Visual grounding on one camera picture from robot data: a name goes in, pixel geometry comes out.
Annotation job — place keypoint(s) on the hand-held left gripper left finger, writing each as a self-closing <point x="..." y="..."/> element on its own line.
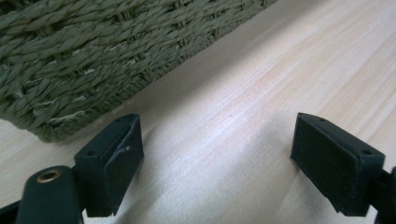
<point x="109" y="168"/>

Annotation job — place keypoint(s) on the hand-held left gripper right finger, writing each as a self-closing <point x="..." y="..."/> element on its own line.
<point x="330" y="165"/>

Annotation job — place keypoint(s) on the green woven basket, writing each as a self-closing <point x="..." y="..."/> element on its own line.
<point x="93" y="56"/>

